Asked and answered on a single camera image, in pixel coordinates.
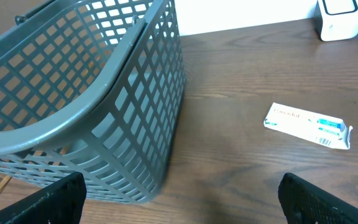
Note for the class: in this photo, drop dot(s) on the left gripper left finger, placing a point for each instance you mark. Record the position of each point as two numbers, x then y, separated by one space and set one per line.
58 203

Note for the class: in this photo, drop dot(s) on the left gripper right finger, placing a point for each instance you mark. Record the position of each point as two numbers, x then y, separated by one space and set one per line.
303 202

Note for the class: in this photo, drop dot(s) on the white Panadol box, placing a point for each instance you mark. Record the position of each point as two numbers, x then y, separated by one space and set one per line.
314 127

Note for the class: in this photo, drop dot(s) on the grey plastic basket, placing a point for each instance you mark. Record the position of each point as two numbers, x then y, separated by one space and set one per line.
92 87

